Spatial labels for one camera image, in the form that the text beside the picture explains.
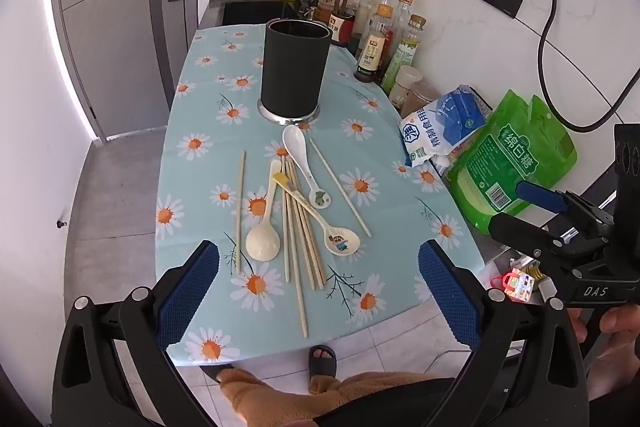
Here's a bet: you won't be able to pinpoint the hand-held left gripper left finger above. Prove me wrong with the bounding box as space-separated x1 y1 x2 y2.
50 239 221 427

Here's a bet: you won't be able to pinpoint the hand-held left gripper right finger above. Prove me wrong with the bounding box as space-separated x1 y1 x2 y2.
417 239 592 427

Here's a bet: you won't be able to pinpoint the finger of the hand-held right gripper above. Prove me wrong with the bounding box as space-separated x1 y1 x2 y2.
489 212 608 269
516 181 616 235

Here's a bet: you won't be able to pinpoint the cream plastic spoon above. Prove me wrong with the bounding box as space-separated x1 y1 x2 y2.
245 159 283 264

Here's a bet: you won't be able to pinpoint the single pale chopstick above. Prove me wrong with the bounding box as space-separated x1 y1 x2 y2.
308 138 373 239
235 150 247 276

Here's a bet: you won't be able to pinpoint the cartoon print spoon yellow handle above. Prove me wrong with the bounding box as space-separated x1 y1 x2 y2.
271 173 362 256

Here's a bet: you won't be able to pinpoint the bundle of wooden chopsticks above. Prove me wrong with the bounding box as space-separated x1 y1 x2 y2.
280 156 328 339

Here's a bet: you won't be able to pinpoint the white ceramic spoon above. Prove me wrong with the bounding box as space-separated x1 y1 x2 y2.
282 124 332 210

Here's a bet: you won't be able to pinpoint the black cylindrical utensil holder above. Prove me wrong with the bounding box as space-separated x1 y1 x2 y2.
257 18 332 125

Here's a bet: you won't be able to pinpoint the person's right hand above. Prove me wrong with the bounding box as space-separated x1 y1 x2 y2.
570 304 640 404

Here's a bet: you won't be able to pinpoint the green sugar bag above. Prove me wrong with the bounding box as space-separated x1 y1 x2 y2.
446 89 579 235

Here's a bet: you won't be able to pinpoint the small colourful packet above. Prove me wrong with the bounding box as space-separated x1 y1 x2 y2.
492 269 537 303

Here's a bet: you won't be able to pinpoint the black slipper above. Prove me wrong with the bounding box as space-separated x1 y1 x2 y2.
307 345 339 381
202 364 234 384

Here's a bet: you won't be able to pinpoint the blue white salt bag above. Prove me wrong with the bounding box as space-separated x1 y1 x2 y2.
398 86 494 168

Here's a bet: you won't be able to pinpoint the person's brown fleece trousers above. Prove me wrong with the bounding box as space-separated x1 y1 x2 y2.
218 367 451 427

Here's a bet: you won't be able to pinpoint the brown spice jar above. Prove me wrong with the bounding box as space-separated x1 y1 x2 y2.
400 82 444 118

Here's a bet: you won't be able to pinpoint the white spice jar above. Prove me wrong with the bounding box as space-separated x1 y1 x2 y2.
389 66 424 108

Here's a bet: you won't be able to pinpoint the daisy print blue tablecloth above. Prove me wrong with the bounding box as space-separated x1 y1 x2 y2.
155 24 487 365

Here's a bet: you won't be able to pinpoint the green label oil bottle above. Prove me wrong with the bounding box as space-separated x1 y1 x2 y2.
381 14 427 94

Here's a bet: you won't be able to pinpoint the small sesame oil bottle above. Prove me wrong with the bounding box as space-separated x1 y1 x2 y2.
354 4 396 84

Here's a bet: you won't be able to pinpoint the tall clear bottle gold cap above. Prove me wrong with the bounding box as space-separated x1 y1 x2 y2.
392 0 419 38

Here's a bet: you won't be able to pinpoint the soy sauce bottle red label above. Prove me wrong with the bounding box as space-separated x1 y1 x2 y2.
327 0 368 46

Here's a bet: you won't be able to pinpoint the black kitchen sink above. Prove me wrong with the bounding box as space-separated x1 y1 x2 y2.
220 0 301 28

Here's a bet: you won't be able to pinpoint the grey door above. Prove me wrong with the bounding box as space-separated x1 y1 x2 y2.
50 0 203 142

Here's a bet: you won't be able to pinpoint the thick black cable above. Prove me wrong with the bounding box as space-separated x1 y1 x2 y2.
537 0 640 132

